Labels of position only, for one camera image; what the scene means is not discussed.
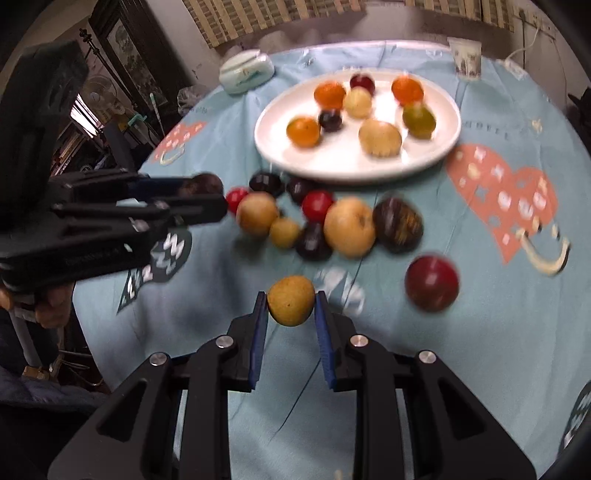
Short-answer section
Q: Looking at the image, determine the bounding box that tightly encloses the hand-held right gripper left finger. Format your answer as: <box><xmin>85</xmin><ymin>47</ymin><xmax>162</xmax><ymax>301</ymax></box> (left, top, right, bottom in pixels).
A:
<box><xmin>47</xmin><ymin>291</ymin><xmax>269</xmax><ymax>480</ymax></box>

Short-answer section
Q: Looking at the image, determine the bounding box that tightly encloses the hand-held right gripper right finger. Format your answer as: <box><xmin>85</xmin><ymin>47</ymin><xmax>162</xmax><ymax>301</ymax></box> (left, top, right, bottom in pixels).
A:
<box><xmin>315</xmin><ymin>291</ymin><xmax>539</xmax><ymax>480</ymax></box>

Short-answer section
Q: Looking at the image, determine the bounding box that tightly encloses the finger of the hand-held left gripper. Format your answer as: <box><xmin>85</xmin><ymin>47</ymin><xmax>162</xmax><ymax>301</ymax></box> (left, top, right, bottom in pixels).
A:
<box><xmin>51</xmin><ymin>194</ymin><xmax>229</xmax><ymax>241</ymax></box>
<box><xmin>48</xmin><ymin>168</ymin><xmax>204</xmax><ymax>204</ymax></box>

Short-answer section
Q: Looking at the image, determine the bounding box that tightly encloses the small red tomato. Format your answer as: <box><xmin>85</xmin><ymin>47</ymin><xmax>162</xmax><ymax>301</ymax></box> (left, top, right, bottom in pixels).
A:
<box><xmin>226</xmin><ymin>187</ymin><xmax>250</xmax><ymax>214</ymax></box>

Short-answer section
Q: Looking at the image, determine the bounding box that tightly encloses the small yellow fruit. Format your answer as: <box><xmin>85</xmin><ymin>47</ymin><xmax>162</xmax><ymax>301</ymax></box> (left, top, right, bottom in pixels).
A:
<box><xmin>268</xmin><ymin>275</ymin><xmax>316</xmax><ymax>327</ymax></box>
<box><xmin>269</xmin><ymin>217</ymin><xmax>302</xmax><ymax>250</ymax></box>

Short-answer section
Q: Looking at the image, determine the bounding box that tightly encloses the speckled tan fruit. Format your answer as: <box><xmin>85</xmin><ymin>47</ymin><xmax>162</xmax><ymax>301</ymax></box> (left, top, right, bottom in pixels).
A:
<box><xmin>236</xmin><ymin>192</ymin><xmax>280</xmax><ymax>237</ymax></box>

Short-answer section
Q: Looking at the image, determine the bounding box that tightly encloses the large red tomato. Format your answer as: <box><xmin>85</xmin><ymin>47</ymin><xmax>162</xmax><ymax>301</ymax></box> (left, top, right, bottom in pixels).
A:
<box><xmin>301</xmin><ymin>190</ymin><xmax>335</xmax><ymax>222</ymax></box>

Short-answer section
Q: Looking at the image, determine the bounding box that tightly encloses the tan round fruit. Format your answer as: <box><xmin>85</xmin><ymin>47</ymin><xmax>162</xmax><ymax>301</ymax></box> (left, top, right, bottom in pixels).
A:
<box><xmin>323</xmin><ymin>197</ymin><xmax>377</xmax><ymax>258</ymax></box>

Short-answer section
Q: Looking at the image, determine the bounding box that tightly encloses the white oval plate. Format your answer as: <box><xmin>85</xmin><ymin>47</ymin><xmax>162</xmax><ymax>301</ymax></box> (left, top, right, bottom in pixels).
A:
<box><xmin>254</xmin><ymin>69</ymin><xmax>462</xmax><ymax>186</ymax></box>

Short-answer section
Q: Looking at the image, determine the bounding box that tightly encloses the pale yellow round fruit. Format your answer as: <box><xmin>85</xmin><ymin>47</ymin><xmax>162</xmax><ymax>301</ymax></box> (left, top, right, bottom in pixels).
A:
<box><xmin>342</xmin><ymin>88</ymin><xmax>373</xmax><ymax>119</ymax></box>

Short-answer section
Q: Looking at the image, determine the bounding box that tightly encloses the tan oval fruit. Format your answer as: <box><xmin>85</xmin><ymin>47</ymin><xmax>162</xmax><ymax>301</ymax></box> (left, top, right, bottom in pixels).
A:
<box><xmin>359</xmin><ymin>119</ymin><xmax>402</xmax><ymax>158</ymax></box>

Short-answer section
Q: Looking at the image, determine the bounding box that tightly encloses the green-orange tangerine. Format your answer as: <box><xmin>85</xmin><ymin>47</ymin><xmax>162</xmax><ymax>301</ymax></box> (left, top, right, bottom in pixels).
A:
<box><xmin>402</xmin><ymin>104</ymin><xmax>437</xmax><ymax>139</ymax></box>

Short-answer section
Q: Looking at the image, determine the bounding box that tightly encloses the person's left hand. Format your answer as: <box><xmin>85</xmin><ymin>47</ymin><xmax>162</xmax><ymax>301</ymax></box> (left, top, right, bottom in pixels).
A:
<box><xmin>34</xmin><ymin>284</ymin><xmax>75</xmax><ymax>329</ymax></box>

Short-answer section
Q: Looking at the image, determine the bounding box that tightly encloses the white electric fan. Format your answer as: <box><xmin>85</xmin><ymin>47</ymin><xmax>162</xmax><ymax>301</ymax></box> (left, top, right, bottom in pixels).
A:
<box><xmin>83</xmin><ymin>74</ymin><xmax>125</xmax><ymax>116</ymax></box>

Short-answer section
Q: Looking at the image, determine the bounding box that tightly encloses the clear plastic bag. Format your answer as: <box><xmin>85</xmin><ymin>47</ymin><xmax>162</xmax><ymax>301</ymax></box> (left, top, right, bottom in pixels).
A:
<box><xmin>178</xmin><ymin>85</ymin><xmax>208</xmax><ymax>116</ymax></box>

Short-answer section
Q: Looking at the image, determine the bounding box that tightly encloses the light blue printed tablecloth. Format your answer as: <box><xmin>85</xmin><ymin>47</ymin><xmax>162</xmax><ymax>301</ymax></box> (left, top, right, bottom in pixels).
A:
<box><xmin>71</xmin><ymin>39</ymin><xmax>591</xmax><ymax>480</ymax></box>

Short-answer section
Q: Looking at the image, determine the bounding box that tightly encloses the white green ceramic lidded dish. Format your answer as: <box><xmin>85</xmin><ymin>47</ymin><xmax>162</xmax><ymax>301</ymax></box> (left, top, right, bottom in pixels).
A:
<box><xmin>219</xmin><ymin>50</ymin><xmax>274</xmax><ymax>95</ymax></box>

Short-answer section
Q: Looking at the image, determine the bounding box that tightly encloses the woven bamboo blind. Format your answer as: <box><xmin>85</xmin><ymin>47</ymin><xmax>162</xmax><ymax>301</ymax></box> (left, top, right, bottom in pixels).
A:
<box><xmin>182</xmin><ymin>0</ymin><xmax>515</xmax><ymax>49</ymax></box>

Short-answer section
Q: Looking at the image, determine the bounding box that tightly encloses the white tube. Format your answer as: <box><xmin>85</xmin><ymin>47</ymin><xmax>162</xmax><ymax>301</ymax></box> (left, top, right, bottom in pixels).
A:
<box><xmin>7</xmin><ymin>307</ymin><xmax>42</xmax><ymax>367</ymax></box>

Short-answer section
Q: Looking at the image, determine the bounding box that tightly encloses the dark blue jacket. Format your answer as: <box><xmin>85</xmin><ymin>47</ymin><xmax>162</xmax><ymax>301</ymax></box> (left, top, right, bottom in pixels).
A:
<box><xmin>0</xmin><ymin>364</ymin><xmax>112</xmax><ymax>411</ymax></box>

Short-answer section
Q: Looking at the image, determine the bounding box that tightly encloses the printed paper cup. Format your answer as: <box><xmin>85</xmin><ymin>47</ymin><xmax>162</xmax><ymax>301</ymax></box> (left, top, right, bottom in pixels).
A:
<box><xmin>447</xmin><ymin>37</ymin><xmax>483</xmax><ymax>81</ymax></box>

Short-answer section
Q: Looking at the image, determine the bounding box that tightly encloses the white power strip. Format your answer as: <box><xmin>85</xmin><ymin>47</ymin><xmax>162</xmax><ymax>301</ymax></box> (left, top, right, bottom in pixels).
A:
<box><xmin>496</xmin><ymin>58</ymin><xmax>529</xmax><ymax>79</ymax></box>

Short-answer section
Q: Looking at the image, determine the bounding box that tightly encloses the framed wall painting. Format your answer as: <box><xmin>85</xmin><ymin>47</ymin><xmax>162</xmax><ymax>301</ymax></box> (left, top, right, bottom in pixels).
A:
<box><xmin>88</xmin><ymin>0</ymin><xmax>169</xmax><ymax>109</ymax></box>

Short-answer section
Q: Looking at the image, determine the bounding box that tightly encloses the white wall socket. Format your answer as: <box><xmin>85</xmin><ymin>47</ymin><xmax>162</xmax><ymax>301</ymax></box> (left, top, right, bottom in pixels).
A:
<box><xmin>513</xmin><ymin>6</ymin><xmax>557</xmax><ymax>38</ymax></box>

